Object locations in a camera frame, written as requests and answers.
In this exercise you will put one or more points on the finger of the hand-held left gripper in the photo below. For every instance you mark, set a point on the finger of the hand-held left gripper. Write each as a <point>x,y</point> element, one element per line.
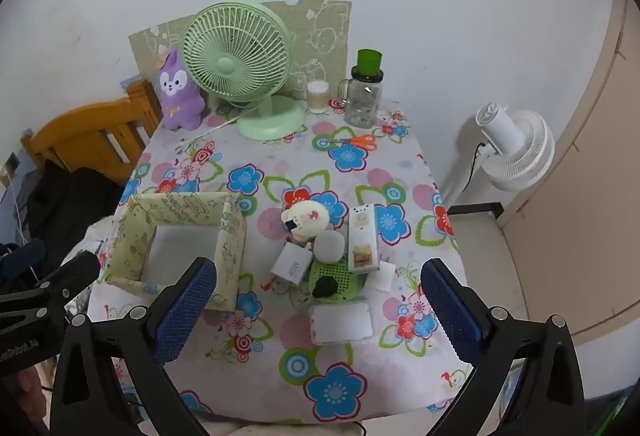
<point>25,252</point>
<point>70,273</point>

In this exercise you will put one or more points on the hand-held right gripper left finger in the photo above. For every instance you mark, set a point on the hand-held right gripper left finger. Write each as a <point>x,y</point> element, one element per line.
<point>185,311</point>

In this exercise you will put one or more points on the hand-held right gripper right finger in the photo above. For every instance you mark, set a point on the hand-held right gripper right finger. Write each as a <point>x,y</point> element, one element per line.
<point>452,311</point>

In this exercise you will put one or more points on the white square pad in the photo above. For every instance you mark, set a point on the white square pad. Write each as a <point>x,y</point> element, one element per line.
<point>382,278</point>

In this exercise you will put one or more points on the cartoon fabric storage box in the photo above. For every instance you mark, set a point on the cartoon fabric storage box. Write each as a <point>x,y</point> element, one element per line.
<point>230,236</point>

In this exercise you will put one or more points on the green panda speaker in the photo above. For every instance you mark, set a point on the green panda speaker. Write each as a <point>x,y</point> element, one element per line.
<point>345,286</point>

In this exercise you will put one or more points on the translucent white rectangular case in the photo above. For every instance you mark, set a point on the translucent white rectangular case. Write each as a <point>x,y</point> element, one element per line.
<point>340,323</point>

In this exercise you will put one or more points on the white charger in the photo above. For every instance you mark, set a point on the white charger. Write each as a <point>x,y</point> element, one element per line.
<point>290,263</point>

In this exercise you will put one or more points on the tall white printed box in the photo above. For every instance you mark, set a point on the tall white printed box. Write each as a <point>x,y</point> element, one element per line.
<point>361,231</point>

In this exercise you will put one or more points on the small black gadget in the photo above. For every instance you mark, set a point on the small black gadget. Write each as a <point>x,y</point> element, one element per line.
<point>325,287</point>

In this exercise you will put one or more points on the white oval earbud case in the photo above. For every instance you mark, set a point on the white oval earbud case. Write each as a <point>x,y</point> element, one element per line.
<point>330,246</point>

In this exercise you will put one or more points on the round cream pocket mirror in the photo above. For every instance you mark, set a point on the round cream pocket mirror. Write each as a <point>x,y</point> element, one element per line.
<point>307,216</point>

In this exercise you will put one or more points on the person's left forearm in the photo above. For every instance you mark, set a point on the person's left forearm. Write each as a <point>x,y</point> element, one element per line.
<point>22,396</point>

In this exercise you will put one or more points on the white printed shirt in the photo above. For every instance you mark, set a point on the white printed shirt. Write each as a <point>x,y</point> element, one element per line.
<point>97,238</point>

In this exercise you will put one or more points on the black clothing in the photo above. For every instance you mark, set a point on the black clothing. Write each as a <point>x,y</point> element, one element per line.
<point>65,206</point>

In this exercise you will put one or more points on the black edged shelf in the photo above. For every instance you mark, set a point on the black edged shelf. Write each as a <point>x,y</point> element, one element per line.
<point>475,208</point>

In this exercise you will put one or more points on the wooden chair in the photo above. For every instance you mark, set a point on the wooden chair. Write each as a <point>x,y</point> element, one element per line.
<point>75,126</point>

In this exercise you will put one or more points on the beige wardrobe panel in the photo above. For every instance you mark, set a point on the beige wardrobe panel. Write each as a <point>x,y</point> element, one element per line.
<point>590,216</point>

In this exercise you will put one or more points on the white clip fan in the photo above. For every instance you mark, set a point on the white clip fan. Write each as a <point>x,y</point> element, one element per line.
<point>520,146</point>

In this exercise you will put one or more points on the floral tablecloth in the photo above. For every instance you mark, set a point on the floral tablecloth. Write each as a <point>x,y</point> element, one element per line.
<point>300,166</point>

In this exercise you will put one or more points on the orange scissors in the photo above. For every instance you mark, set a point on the orange scissors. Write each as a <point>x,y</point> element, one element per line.
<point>367,141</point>

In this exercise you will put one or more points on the blue paper sheet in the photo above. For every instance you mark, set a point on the blue paper sheet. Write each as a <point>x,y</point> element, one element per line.
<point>131,81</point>

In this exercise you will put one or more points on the purple plush toy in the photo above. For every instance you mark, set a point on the purple plush toy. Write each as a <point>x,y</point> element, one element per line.
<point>177,101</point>

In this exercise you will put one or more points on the glass mug with green lid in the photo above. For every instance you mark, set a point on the glass mug with green lid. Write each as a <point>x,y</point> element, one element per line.
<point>362,101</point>

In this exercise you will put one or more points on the cotton swab jar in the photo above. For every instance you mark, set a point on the cotton swab jar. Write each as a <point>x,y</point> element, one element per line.
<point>318,98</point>

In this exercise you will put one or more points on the green desk fan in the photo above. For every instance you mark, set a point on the green desk fan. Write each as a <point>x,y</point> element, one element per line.
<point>235,61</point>

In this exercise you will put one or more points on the wall socket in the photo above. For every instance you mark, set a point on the wall socket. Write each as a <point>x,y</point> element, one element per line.
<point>12,164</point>

